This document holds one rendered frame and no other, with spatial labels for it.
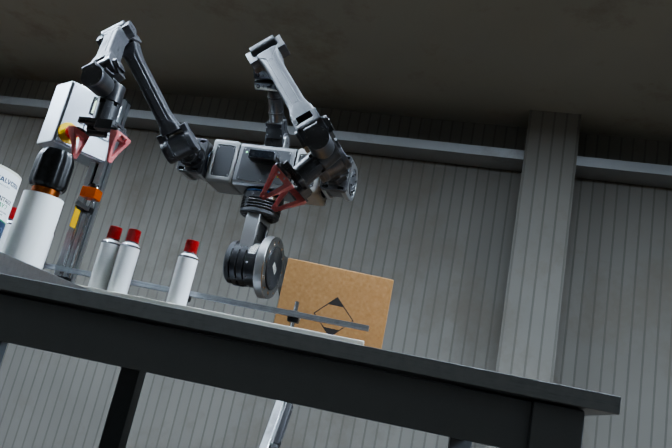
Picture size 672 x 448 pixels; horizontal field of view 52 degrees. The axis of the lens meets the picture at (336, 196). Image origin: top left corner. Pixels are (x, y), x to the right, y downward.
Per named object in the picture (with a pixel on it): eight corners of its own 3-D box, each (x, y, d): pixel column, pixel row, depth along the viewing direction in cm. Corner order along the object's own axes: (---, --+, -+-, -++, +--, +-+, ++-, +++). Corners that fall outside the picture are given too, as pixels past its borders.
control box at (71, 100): (35, 144, 195) (56, 84, 201) (88, 166, 207) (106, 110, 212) (52, 140, 188) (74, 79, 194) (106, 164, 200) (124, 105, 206)
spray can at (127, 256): (98, 303, 171) (122, 225, 177) (106, 306, 176) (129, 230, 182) (118, 307, 171) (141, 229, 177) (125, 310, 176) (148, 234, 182)
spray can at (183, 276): (158, 315, 169) (180, 236, 175) (165, 318, 174) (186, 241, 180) (178, 319, 169) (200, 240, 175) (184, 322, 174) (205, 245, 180)
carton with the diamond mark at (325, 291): (265, 354, 183) (288, 257, 191) (269, 360, 206) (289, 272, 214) (376, 378, 183) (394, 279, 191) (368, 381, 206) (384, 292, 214)
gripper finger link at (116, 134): (109, 158, 163) (120, 122, 166) (83, 155, 165) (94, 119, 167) (123, 168, 169) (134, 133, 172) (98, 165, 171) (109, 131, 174)
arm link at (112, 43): (138, 33, 212) (107, 49, 212) (128, 16, 209) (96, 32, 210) (127, 75, 174) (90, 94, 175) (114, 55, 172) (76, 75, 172)
